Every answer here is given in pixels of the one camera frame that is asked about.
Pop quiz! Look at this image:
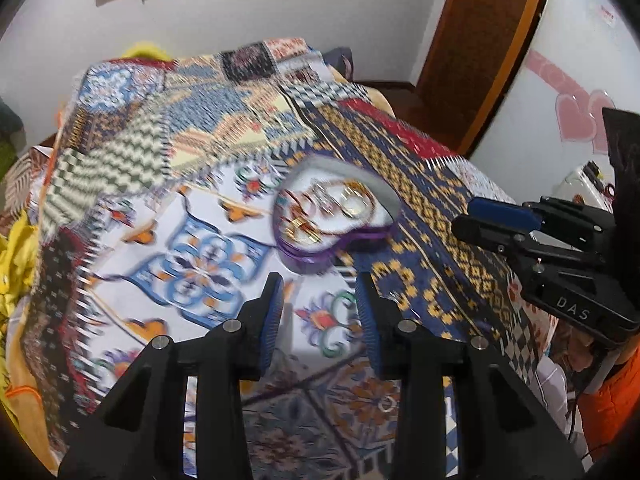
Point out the red and white door sticker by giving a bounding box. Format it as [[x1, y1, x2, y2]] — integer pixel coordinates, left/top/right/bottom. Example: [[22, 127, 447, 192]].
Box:
[[597, 2, 621, 29]]

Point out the patchwork patterned blanket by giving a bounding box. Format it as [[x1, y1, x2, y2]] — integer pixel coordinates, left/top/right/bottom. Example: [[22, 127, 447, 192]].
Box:
[[30, 37, 551, 480]]

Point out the white sliding door with hearts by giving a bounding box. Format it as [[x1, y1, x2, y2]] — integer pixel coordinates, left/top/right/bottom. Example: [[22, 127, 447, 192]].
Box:
[[470, 0, 640, 203]]

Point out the green patterned cloth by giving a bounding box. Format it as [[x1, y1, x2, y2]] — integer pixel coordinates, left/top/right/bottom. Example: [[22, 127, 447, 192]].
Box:
[[0, 137, 23, 181]]

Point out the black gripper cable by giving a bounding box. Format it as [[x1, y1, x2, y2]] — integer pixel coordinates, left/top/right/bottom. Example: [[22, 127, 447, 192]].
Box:
[[567, 385, 591, 443]]

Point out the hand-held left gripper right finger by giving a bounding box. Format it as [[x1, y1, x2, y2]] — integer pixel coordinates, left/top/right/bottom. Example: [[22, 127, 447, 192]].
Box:
[[356, 271, 587, 480]]

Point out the striped bedding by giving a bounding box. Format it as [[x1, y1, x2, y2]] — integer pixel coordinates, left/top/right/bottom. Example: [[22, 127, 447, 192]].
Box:
[[0, 145, 57, 231]]

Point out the dark bag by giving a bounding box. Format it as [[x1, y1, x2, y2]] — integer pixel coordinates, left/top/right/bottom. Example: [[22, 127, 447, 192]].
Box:
[[320, 47, 359, 82]]

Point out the purple heart-shaped box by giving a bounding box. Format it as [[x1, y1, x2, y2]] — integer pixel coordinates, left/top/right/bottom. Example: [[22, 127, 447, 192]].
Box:
[[272, 154, 401, 276]]

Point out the silver bangle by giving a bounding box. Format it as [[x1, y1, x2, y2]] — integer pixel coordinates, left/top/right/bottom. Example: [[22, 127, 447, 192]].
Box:
[[310, 182, 346, 216]]

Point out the yellow curved bed frame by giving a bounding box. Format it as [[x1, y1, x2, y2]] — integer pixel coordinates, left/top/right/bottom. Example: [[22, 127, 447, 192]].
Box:
[[122, 41, 174, 62]]

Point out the brown wooden door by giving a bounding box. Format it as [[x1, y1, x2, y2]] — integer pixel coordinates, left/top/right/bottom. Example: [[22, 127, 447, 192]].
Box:
[[415, 0, 557, 157]]

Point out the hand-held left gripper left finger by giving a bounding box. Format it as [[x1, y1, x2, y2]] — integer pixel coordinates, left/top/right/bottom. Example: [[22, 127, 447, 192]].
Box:
[[57, 272, 284, 480]]

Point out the white device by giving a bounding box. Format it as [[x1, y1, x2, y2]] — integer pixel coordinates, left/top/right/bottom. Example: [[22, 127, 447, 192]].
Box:
[[562, 161, 618, 211]]

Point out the yellow printed cloth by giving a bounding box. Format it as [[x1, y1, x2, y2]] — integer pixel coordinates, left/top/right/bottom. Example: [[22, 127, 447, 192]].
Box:
[[0, 207, 42, 411]]

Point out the gold and red chain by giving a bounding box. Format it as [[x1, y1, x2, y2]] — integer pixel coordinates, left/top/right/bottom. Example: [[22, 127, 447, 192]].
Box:
[[282, 190, 331, 244]]

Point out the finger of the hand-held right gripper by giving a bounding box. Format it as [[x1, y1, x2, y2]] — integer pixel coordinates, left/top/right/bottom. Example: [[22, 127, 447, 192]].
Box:
[[466, 198, 543, 230], [451, 215, 553, 258]]

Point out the gold bangle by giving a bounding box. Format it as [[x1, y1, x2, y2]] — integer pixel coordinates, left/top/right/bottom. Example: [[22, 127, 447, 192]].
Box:
[[337, 185, 376, 219]]

